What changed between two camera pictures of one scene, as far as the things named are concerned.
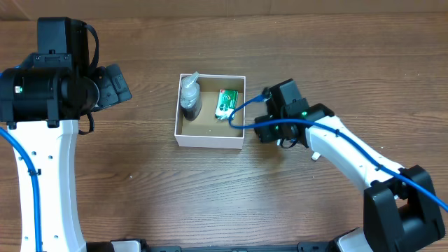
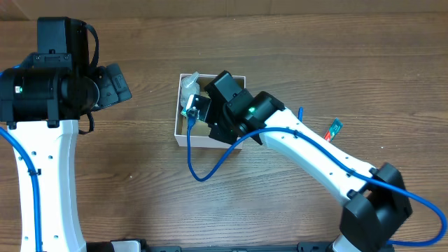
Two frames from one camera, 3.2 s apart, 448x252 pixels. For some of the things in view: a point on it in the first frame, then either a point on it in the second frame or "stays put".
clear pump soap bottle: x=190 y=98 stays put
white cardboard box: x=207 y=131 stays put
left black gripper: x=114 y=91 stays put
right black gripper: x=267 y=135 to x=222 y=133
